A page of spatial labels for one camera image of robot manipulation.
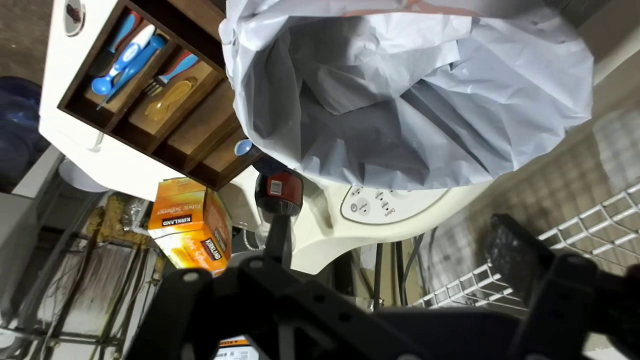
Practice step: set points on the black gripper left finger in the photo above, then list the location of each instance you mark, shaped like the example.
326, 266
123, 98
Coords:
266, 312

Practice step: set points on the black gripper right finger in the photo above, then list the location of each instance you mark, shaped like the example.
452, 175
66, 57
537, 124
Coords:
587, 312

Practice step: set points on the white plastic trash bag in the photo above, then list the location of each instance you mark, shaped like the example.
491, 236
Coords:
521, 101

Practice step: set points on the orange yellow cardboard box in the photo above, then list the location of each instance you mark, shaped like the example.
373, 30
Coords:
190, 230

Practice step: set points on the black cylinder red label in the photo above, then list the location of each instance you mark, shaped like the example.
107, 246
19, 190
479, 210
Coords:
280, 193

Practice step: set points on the small blue round cap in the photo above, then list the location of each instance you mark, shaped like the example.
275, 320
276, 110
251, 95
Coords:
243, 148

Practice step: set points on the dark wooden organizer tray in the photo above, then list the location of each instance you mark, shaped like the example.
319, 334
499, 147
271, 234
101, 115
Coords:
200, 126

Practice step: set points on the tan wooden utensil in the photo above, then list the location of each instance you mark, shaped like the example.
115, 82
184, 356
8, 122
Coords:
170, 101

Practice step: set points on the blue white electric toothbrush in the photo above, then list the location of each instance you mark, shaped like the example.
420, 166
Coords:
131, 60

